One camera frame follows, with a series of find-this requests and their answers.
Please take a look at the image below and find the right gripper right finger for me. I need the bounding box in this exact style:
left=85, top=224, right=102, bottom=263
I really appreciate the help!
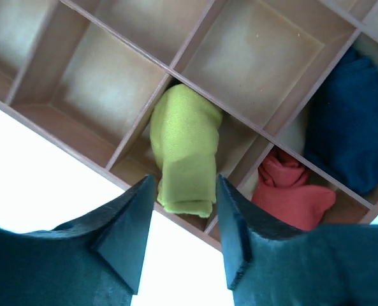
left=217, top=177, right=378, bottom=305

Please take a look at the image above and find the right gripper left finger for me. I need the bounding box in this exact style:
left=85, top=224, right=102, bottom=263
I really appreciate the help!
left=0, top=175, right=155, bottom=305

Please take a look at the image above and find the red sock with santa pattern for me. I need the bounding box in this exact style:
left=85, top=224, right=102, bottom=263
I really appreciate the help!
left=251, top=147, right=336, bottom=231

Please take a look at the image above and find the plain navy ankle sock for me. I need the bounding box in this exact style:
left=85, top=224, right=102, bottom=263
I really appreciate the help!
left=303, top=48, right=378, bottom=195

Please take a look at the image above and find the yellow sock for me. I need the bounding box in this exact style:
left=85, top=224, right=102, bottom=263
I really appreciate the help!
left=150, top=84, right=223, bottom=218

